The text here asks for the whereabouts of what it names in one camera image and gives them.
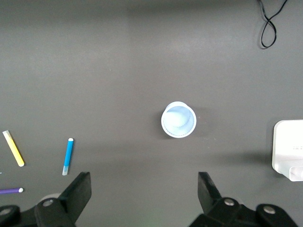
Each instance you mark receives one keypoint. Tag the yellow marker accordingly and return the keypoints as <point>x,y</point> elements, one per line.
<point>13,148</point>

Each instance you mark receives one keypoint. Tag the purple marker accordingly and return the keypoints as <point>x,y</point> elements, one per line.
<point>9,190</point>

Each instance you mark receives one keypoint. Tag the blue marker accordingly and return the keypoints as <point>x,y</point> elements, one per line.
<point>68,156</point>

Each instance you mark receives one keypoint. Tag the light blue plastic cup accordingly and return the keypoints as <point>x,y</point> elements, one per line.
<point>178,120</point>

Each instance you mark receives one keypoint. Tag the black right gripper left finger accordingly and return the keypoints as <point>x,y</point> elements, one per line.
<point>71,201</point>

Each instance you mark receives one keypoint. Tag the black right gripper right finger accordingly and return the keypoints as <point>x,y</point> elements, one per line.
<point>213,208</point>

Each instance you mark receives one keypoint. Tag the white rounded box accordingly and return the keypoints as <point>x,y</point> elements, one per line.
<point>287,146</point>

